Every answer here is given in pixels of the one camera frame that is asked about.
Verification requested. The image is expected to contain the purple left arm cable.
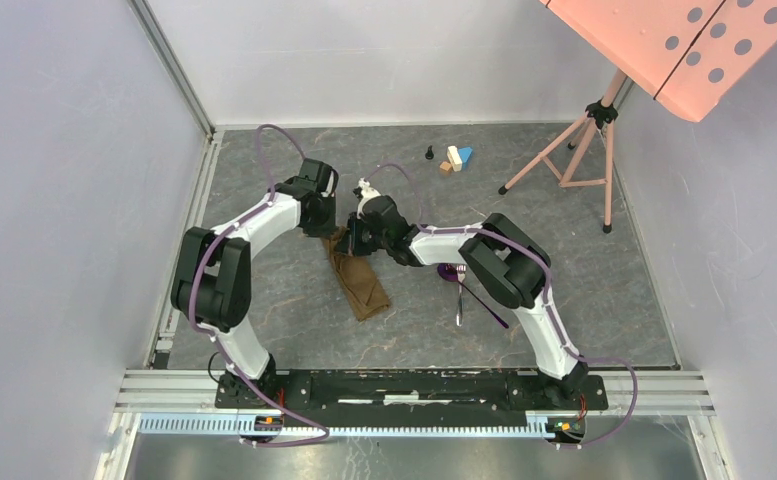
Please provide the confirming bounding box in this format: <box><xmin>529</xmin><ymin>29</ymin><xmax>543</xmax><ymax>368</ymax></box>
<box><xmin>187</xmin><ymin>123</ymin><xmax>331</xmax><ymax>449</ymax></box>

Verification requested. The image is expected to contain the blue wooden triangle block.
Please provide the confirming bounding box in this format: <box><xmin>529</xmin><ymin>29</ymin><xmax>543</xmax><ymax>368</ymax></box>
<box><xmin>458</xmin><ymin>147</ymin><xmax>473</xmax><ymax>168</ymax></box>

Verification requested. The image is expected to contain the pink tripod stand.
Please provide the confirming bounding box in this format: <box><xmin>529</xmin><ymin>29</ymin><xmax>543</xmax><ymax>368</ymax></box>
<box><xmin>498</xmin><ymin>68</ymin><xmax>628</xmax><ymax>234</ymax></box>

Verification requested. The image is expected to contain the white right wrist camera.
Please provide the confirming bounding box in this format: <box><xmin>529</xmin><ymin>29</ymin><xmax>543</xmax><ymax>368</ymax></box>
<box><xmin>353</xmin><ymin>178</ymin><xmax>381</xmax><ymax>217</ymax></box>

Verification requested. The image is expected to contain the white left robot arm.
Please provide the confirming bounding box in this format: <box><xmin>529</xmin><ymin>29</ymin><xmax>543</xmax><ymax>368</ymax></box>
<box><xmin>170</xmin><ymin>158</ymin><xmax>338</xmax><ymax>408</ymax></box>

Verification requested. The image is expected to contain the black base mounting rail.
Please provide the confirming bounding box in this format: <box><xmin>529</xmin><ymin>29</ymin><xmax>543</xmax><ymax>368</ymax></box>
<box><xmin>215</xmin><ymin>369</ymin><xmax>609</xmax><ymax>428</ymax></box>

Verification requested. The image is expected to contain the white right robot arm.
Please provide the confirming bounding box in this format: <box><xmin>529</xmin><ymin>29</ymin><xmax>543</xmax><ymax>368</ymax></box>
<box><xmin>338</xmin><ymin>187</ymin><xmax>588</xmax><ymax>408</ymax></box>

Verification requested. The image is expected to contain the brown cloth napkin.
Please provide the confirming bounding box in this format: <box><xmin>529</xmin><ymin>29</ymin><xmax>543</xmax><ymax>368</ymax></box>
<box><xmin>322</xmin><ymin>227</ymin><xmax>391</xmax><ymax>322</ymax></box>

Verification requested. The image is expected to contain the silver fork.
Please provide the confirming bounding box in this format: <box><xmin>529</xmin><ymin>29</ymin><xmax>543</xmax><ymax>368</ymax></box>
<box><xmin>455</xmin><ymin>264</ymin><xmax>466</xmax><ymax>327</ymax></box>

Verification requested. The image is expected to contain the cream toy brick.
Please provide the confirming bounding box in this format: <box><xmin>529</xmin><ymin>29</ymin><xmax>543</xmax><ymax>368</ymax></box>
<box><xmin>447</xmin><ymin>146</ymin><xmax>463</xmax><ymax>172</ymax></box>

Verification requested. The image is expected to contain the pink perforated stand board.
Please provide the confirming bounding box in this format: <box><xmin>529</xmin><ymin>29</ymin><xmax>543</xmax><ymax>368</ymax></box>
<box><xmin>544</xmin><ymin>0</ymin><xmax>777</xmax><ymax>122</ymax></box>

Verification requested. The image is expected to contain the purple spoon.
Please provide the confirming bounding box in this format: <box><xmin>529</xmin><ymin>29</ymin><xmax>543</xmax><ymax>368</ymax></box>
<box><xmin>437</xmin><ymin>263</ymin><xmax>510</xmax><ymax>329</ymax></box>

